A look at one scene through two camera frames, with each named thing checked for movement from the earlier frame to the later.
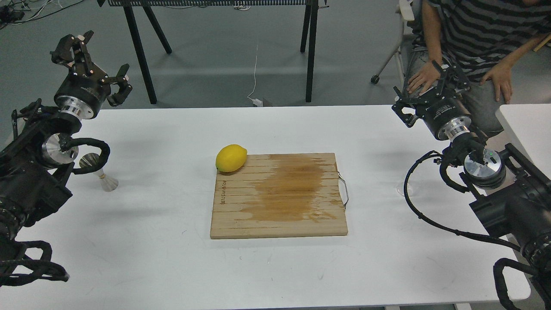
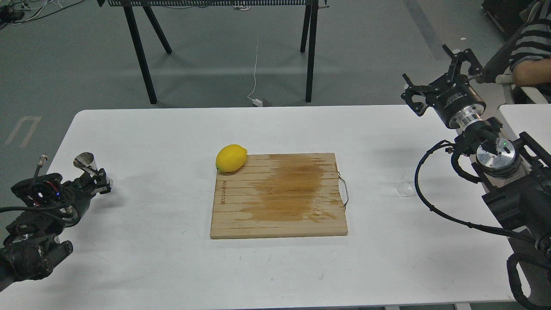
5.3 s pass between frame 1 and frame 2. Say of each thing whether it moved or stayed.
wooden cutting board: stayed
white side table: stayed
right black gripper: moved
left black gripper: moved
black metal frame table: stayed
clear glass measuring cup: moved
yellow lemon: stayed
